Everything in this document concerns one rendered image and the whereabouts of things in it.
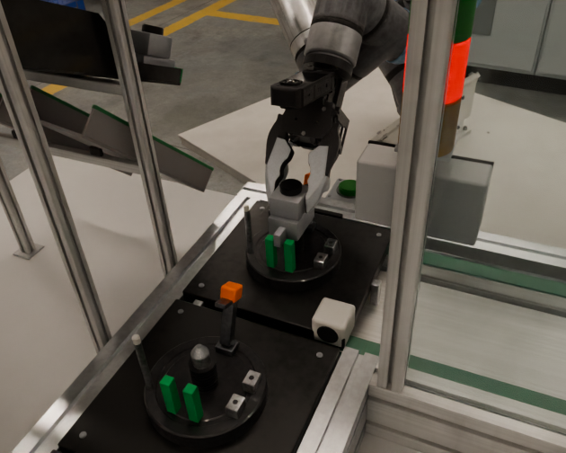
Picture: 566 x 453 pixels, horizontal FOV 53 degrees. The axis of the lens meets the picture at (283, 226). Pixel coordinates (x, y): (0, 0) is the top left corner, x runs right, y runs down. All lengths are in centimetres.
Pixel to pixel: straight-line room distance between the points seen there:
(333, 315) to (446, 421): 18
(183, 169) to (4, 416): 43
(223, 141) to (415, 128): 94
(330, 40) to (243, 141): 63
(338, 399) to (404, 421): 9
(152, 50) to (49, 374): 49
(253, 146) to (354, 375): 77
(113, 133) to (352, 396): 45
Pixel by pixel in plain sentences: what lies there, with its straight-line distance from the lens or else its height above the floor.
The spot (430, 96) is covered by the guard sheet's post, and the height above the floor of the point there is 133.
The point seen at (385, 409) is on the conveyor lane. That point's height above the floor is 92.
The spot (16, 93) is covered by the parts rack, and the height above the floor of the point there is 130.
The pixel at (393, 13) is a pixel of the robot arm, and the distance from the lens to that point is 89.
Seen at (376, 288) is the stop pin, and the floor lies 96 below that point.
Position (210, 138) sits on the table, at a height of 86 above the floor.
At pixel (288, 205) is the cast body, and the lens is 75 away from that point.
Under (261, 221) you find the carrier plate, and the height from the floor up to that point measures 97.
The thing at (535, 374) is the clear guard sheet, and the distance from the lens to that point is 65.
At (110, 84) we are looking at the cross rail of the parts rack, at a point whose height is 123.
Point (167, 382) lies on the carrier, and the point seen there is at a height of 104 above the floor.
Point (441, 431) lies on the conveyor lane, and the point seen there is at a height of 92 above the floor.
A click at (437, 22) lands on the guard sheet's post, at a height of 138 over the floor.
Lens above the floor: 152
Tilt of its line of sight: 37 degrees down
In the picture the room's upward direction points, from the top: 3 degrees counter-clockwise
